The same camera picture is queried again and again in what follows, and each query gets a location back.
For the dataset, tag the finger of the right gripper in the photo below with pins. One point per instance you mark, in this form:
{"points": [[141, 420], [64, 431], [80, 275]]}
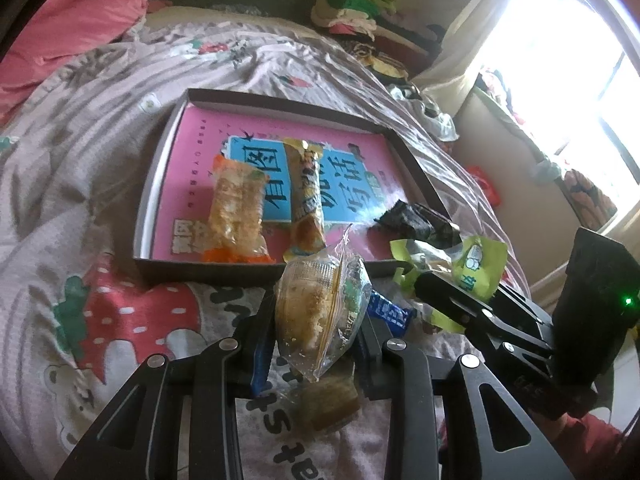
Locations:
{"points": [[508, 316]]}

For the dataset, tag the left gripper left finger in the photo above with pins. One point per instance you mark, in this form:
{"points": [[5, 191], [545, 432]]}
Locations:
{"points": [[137, 434]]}

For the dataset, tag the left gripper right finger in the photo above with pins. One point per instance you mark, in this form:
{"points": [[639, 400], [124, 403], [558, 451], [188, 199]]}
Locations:
{"points": [[449, 419]]}

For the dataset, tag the green snack packet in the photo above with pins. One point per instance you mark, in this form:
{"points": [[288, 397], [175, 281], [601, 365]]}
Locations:
{"points": [[476, 265]]}

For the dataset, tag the blue cookie packet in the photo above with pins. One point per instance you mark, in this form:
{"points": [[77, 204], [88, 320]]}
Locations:
{"points": [[398, 319]]}

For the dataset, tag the green yellow cake packet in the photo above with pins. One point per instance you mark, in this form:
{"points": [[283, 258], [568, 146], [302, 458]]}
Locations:
{"points": [[330, 403]]}

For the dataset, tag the clear round cake packet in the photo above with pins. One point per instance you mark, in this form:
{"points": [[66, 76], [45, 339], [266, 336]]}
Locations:
{"points": [[321, 301]]}

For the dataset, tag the right hand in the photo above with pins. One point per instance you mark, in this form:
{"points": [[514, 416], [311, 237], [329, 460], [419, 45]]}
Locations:
{"points": [[587, 445]]}

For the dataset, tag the red plastic bag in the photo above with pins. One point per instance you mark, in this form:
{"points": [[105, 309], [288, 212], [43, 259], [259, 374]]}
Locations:
{"points": [[481, 178]]}

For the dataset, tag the strawberry print quilt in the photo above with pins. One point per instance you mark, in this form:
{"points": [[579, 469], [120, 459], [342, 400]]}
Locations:
{"points": [[76, 321]]}

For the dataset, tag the black small snack packet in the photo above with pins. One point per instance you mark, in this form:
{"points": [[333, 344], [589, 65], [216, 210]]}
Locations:
{"points": [[418, 222]]}

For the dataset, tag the dark cardboard box tray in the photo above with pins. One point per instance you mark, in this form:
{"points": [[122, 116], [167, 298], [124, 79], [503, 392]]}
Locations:
{"points": [[246, 274]]}

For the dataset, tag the floral bag with white plastic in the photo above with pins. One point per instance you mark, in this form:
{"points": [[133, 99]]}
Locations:
{"points": [[425, 111]]}

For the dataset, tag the orange clear cracker packet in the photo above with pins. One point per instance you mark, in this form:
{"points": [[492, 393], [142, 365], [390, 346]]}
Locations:
{"points": [[235, 217]]}

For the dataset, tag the cream curtain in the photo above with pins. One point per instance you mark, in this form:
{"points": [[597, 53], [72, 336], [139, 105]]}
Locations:
{"points": [[451, 78]]}

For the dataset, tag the pile of folded clothes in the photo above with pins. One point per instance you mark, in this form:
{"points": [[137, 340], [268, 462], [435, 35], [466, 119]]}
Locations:
{"points": [[395, 45]]}

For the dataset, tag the pink blanket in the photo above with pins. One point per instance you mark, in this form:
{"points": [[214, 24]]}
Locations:
{"points": [[59, 31]]}

